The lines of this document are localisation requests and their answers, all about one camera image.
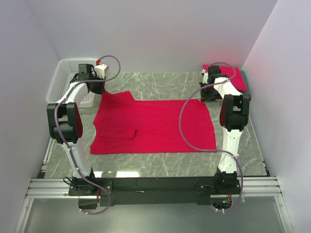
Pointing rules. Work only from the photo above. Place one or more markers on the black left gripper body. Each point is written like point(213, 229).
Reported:
point(97, 87)

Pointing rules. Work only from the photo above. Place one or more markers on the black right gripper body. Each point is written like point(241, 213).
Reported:
point(207, 93)

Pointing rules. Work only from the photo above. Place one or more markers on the pink-red t shirt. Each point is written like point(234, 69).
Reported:
point(126, 125)

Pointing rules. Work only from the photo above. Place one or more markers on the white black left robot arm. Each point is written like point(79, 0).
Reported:
point(65, 125)

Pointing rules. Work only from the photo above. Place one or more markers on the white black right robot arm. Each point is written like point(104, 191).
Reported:
point(233, 118)

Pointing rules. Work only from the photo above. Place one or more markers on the folded dark red t shirt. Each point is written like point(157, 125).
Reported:
point(218, 97)

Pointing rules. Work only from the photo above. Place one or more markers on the white plastic basket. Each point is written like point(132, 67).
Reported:
point(64, 72)

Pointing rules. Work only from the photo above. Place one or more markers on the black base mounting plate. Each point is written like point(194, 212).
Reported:
point(163, 190)

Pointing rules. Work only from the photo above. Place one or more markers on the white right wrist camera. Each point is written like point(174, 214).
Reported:
point(204, 74)

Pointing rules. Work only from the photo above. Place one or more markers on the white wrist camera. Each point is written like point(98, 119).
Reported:
point(204, 74)
point(101, 69)

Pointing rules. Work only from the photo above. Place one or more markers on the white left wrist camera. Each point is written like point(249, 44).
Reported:
point(101, 69)

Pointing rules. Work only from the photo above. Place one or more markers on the aluminium frame rail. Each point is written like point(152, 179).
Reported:
point(249, 186)

